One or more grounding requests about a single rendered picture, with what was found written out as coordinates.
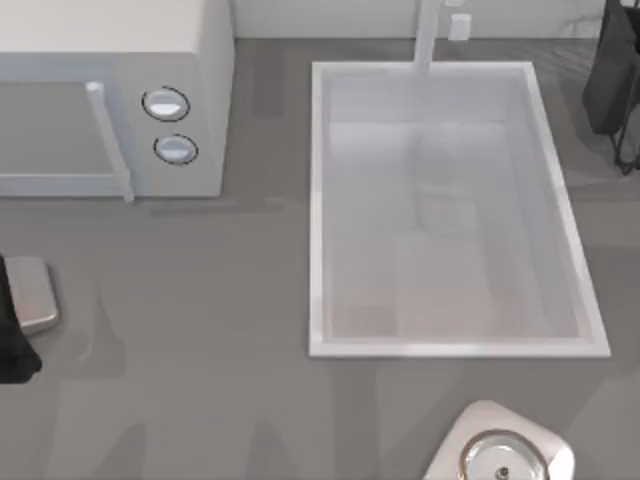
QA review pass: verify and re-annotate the white sink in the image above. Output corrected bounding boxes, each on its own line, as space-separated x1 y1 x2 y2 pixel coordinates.
306 60 613 359

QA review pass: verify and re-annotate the small microwave knob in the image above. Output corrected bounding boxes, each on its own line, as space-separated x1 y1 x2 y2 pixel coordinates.
152 133 200 166

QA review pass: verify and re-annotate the pale microwave oven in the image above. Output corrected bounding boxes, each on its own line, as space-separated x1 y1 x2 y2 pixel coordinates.
0 0 235 202

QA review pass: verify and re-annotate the large microwave knob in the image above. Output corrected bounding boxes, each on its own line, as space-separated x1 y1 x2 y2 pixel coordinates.
141 85 192 123

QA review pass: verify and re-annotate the tall white tap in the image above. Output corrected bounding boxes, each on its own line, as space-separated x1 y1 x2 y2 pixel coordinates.
412 0 442 77

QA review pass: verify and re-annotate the pale grey rounded box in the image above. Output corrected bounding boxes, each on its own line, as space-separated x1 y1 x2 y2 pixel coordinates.
4 256 62 337

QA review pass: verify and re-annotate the microwave oven door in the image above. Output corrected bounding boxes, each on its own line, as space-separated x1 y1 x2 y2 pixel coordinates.
0 80 132 197

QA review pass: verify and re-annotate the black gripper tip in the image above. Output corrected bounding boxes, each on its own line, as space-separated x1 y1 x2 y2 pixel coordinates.
0 253 44 386

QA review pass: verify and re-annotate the black folding stand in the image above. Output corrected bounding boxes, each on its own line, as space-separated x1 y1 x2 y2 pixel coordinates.
581 0 640 176

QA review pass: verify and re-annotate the pale microwave door handle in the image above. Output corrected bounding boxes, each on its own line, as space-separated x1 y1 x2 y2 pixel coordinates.
84 81 137 204

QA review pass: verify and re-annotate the small white wall socket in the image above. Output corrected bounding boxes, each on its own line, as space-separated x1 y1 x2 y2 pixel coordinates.
449 13 472 42

